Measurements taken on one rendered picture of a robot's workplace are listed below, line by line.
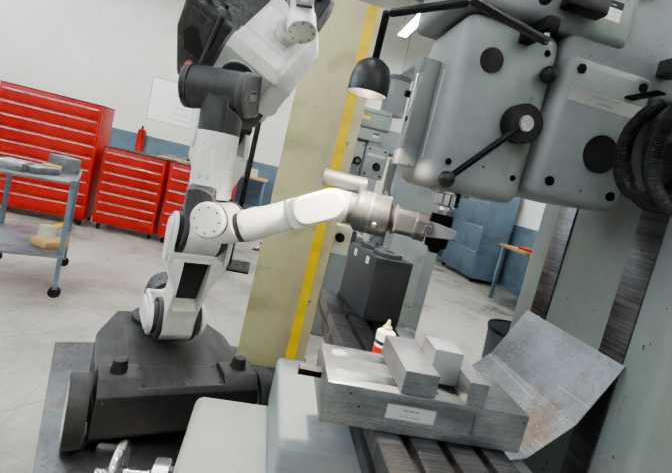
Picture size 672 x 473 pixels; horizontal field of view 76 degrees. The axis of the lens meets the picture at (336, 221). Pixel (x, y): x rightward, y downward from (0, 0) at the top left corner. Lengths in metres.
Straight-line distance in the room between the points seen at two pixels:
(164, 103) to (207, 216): 9.29
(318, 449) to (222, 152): 0.60
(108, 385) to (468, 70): 1.17
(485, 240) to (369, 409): 7.52
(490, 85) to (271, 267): 2.02
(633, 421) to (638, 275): 0.27
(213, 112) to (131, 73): 9.50
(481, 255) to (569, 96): 7.38
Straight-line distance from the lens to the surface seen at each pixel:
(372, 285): 1.24
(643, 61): 1.02
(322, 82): 2.62
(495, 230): 8.25
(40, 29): 11.19
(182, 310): 1.51
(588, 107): 0.93
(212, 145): 0.95
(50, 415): 1.64
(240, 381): 1.46
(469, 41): 0.85
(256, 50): 1.06
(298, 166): 2.57
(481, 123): 0.83
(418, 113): 0.88
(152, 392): 1.39
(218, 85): 0.96
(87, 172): 5.85
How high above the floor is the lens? 1.29
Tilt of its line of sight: 6 degrees down
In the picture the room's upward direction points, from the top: 14 degrees clockwise
